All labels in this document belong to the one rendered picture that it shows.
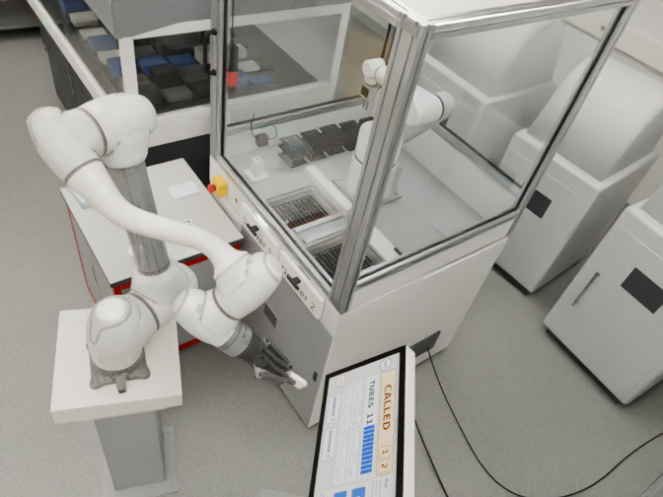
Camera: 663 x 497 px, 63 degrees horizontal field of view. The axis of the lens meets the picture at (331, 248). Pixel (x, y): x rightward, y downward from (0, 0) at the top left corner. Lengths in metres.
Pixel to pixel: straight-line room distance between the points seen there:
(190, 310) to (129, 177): 0.45
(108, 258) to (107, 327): 0.67
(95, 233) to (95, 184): 1.04
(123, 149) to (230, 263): 0.45
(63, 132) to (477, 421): 2.35
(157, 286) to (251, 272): 0.56
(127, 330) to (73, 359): 0.30
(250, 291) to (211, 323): 0.14
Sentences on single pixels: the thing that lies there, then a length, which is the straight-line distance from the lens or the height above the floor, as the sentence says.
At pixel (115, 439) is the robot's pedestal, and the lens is 2.20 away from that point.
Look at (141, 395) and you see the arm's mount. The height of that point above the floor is 0.83.
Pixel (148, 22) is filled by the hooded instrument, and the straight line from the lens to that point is 2.51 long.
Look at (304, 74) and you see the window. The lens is 1.73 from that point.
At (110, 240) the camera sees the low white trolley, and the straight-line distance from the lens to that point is 2.41.
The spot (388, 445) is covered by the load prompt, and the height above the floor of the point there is 1.16.
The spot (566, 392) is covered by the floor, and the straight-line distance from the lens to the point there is 3.37.
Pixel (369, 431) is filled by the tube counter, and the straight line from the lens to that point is 1.53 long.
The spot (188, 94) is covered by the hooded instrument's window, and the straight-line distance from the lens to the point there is 2.76.
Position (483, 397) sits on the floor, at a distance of 3.10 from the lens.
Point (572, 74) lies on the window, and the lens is 2.02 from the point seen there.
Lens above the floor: 2.45
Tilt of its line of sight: 45 degrees down
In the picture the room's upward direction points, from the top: 13 degrees clockwise
